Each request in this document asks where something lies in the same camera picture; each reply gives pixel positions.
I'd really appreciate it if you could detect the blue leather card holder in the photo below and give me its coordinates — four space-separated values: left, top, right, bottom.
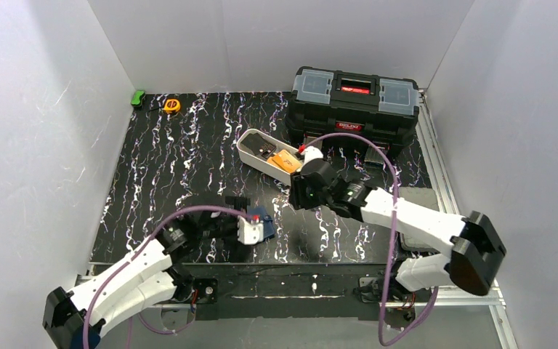
250 206 275 243

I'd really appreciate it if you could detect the orange card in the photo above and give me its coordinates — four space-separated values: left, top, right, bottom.
267 150 302 174

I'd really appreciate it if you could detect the white oblong plastic tray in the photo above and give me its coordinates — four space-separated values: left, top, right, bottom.
236 129 302 186

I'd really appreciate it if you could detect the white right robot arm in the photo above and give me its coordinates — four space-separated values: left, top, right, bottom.
289 159 507 296

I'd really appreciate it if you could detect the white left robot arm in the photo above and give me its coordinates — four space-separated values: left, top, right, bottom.
42 196 251 348

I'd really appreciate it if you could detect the black card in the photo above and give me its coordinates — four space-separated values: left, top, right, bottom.
242 133 277 159

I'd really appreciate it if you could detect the black marbled table mat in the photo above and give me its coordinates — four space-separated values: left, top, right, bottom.
89 91 453 266

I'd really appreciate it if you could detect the black plastic toolbox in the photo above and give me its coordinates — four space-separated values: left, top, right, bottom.
284 66 420 161

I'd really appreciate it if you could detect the grey pad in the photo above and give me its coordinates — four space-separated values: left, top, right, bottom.
399 187 439 253

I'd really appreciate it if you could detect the yellow tape measure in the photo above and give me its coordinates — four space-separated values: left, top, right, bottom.
163 98 181 114

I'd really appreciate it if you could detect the green small object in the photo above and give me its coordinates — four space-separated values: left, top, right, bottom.
130 90 146 108

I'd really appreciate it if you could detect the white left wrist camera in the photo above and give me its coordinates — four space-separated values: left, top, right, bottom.
238 217 264 246

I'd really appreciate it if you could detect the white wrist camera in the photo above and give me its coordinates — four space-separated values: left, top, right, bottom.
299 145 323 165
238 217 264 246

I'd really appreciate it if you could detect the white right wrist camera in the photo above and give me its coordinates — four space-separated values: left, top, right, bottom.
299 145 323 165

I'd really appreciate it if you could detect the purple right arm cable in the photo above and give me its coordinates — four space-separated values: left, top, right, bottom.
298 132 440 348

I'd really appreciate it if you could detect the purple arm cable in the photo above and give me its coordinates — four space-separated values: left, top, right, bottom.
81 205 261 349
298 132 440 348

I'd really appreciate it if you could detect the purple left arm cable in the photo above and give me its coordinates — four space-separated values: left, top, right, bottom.
81 205 261 349

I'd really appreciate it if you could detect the aluminium frame rail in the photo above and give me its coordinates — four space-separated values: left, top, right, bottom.
60 91 506 349

